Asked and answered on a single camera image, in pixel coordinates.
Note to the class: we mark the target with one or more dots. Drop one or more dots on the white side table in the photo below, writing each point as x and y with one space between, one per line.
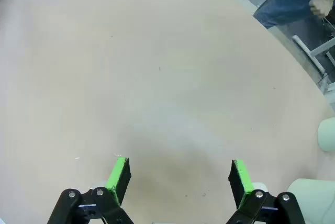
311 54

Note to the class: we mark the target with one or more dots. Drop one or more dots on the pale green plastic cup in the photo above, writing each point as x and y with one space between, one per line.
327 135
314 200

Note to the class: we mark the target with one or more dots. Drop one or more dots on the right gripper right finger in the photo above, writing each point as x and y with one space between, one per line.
243 182

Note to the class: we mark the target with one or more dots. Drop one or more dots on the person's left hand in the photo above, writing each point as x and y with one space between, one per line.
323 2

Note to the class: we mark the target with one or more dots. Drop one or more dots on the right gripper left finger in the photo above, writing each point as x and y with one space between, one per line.
115 182

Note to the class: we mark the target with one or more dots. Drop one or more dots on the person in blue jeans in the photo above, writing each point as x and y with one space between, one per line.
285 6

